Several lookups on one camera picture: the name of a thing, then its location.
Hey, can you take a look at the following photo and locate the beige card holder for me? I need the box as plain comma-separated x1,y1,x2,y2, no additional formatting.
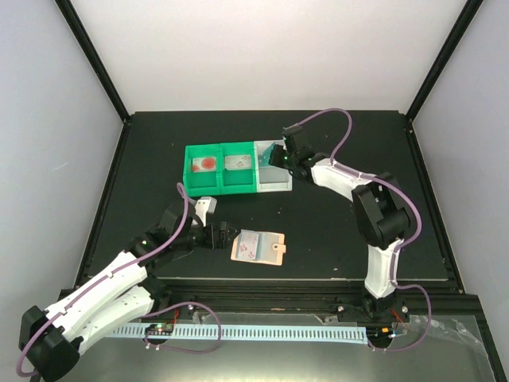
238,231,286,266

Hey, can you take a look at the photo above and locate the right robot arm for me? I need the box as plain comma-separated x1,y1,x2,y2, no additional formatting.
269,144,414,321

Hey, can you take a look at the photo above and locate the green bin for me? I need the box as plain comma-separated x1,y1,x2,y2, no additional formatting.
183,144,222,197
220,142,256,195

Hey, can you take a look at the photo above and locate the small circuit board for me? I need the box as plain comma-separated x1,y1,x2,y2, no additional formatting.
146,323,173,336

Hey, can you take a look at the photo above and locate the purple cable loop front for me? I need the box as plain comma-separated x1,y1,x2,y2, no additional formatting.
143,296,226,353

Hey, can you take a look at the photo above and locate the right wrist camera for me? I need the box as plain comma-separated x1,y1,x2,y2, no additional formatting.
282,124,308,154

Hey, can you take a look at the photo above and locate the red circle card in bin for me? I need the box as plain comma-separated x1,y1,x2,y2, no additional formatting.
192,157,217,173

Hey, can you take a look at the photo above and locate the black frame post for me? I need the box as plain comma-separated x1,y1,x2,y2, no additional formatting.
55,0,130,123
406,0,484,122

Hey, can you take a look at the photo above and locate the black frame post right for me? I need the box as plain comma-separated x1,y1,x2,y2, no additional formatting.
406,0,484,122

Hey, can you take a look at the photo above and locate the black frame post left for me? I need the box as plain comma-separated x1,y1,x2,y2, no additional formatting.
55,0,130,123

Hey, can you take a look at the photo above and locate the white bin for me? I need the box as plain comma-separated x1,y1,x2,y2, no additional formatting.
254,139,293,193

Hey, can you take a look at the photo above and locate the white card in bin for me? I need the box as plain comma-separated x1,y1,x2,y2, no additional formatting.
224,154,252,171

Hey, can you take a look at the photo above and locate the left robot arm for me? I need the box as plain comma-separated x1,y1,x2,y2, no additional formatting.
17,197,240,381

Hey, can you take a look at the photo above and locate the white slotted cable duct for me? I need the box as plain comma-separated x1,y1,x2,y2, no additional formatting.
108,323,368,345

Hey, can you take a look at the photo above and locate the black aluminium rail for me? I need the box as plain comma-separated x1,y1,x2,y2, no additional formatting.
59,276,402,319

